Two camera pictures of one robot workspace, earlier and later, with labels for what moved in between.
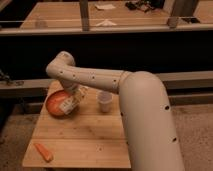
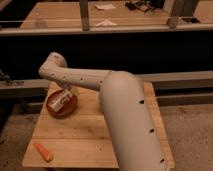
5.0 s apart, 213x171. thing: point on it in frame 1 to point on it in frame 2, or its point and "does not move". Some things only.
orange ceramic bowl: (53, 102) does not move
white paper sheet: (105, 6) does not move
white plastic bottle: (74, 100) to (61, 99)
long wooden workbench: (109, 17) does not move
